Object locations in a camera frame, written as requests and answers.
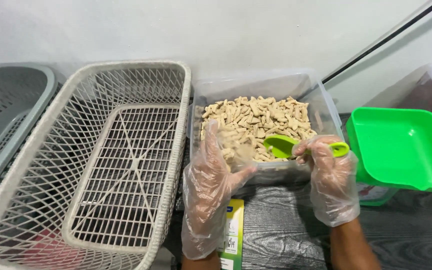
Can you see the person's right hand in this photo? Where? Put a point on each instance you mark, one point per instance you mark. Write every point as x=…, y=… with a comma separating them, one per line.
x=332, y=187

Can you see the person's left hand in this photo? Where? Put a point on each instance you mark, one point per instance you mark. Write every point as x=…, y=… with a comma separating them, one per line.
x=206, y=195

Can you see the person's right fingers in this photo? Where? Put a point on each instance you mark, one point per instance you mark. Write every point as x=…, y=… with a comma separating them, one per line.
x=313, y=148

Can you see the green plastic scoop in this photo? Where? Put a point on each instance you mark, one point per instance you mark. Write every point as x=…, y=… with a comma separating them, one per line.
x=281, y=145

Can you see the small clear plastic bag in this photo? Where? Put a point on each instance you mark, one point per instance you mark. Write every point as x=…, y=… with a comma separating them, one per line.
x=240, y=150

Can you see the heap of beige snack sticks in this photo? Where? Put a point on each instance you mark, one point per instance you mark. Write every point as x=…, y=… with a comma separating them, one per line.
x=264, y=116

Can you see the clear plastic snack container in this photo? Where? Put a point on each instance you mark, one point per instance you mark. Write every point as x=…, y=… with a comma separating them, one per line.
x=261, y=84

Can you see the green plastic scale tray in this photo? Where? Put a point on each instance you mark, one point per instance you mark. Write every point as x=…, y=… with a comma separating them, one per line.
x=403, y=150

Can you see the green yellow printed packet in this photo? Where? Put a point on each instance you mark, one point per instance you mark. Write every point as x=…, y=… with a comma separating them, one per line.
x=235, y=225

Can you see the clear lidded storage box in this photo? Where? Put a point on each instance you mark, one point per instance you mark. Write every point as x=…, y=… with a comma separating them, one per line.
x=426, y=90

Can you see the cream plastic lattice basket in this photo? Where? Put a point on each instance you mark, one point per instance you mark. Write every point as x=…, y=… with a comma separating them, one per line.
x=177, y=157

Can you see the red plastic object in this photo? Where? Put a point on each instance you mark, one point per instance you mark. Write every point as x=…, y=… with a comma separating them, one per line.
x=51, y=247

